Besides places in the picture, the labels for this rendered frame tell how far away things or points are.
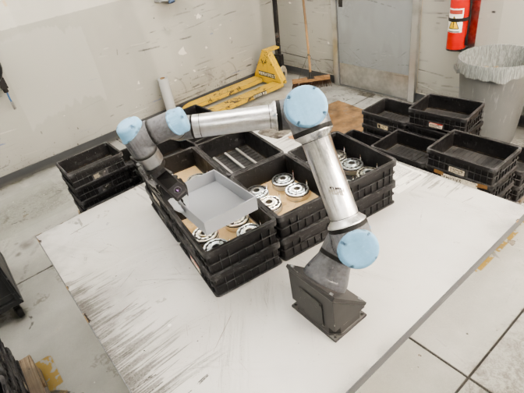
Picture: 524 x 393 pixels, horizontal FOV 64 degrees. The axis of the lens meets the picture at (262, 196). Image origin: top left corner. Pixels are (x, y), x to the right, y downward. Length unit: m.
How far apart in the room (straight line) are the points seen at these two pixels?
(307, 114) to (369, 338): 0.74
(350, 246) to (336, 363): 0.39
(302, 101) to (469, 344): 1.60
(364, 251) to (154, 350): 0.79
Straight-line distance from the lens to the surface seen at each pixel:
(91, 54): 4.74
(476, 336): 2.41
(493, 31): 4.17
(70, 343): 2.75
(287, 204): 1.76
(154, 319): 1.63
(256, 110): 1.31
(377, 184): 1.81
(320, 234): 1.72
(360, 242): 1.19
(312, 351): 1.42
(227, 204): 1.44
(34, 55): 4.60
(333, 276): 1.35
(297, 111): 1.15
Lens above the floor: 1.86
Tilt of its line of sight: 34 degrees down
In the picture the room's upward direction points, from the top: 10 degrees counter-clockwise
